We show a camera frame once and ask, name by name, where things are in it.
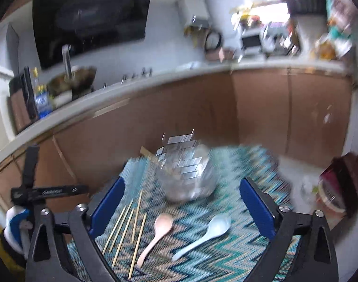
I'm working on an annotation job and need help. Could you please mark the teal zigzag woven mat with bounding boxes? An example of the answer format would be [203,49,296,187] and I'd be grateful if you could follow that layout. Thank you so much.
[67,145,301,282]

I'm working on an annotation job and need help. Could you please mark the black glass range hood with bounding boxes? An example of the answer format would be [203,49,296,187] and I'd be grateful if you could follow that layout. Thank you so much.
[32,0,154,70]

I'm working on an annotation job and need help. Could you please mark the white microwave oven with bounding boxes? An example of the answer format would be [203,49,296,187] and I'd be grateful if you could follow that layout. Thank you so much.
[240,33,262,53]

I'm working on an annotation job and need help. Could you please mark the person's left hand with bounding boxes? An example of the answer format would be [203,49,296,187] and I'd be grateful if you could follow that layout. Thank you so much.
[4,206,32,254]

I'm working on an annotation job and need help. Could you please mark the white water heater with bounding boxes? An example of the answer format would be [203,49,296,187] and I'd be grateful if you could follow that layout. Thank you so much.
[177,0,211,27]

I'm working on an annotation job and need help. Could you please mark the white bowl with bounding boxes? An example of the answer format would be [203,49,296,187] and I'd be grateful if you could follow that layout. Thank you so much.
[50,92,74,107]

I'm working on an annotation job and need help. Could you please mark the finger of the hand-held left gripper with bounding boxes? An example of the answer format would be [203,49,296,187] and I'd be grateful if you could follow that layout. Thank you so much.
[11,184,89,199]

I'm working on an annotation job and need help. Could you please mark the brown thermos jug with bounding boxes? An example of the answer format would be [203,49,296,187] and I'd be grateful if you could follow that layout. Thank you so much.
[8,67,40,133]

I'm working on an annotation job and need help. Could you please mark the paper drink cup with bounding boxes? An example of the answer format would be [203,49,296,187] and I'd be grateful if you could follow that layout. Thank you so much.
[317,179,348,213]

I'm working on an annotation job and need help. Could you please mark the pink rice cooker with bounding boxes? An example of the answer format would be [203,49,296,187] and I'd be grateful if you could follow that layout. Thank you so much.
[203,30,236,61]

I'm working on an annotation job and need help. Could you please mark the yellow oil bottle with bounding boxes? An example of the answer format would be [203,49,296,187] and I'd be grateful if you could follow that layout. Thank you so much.
[31,67,42,95]

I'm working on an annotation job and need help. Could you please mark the pink soup spoon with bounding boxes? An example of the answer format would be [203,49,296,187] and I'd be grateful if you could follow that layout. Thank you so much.
[136,213,174,267]

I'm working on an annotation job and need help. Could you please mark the clear plastic bag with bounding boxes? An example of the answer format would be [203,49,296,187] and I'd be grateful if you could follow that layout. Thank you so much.
[300,176,321,207]

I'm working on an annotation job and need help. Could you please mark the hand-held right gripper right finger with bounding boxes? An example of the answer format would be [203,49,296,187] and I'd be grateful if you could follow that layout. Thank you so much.
[239,177,340,282]

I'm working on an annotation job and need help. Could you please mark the black gas stove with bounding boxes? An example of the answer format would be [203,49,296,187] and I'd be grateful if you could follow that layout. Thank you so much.
[72,67,155,101]

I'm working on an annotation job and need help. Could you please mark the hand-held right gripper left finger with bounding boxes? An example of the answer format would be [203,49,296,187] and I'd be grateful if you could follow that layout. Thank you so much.
[26,176,126,282]

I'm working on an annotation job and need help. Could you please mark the blue printed bag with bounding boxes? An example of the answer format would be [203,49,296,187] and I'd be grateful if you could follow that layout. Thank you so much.
[34,89,55,120]

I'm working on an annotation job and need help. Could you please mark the brown base cabinets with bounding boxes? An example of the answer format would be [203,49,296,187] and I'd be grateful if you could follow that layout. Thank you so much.
[0,67,354,215]

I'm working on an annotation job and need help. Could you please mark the steel wok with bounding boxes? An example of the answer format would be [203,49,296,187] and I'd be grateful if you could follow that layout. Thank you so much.
[46,44,98,97]

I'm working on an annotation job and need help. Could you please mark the pale blue soup spoon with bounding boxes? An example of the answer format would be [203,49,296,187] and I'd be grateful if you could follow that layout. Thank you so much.
[171,213,232,262]

